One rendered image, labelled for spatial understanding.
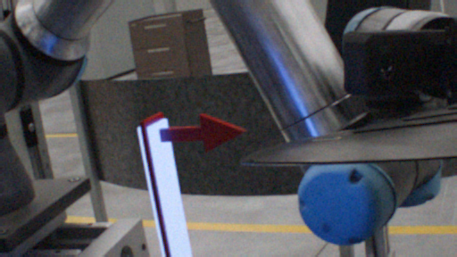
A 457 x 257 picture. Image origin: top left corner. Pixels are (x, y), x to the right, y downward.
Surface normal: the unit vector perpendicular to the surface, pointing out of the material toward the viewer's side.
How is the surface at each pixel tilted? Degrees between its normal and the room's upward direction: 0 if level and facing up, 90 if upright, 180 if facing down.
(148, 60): 90
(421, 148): 2
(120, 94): 90
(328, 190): 90
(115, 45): 90
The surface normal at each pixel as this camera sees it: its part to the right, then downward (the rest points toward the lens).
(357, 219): -0.52, 0.25
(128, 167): -0.70, 0.26
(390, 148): -0.12, -0.97
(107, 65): 0.88, -0.04
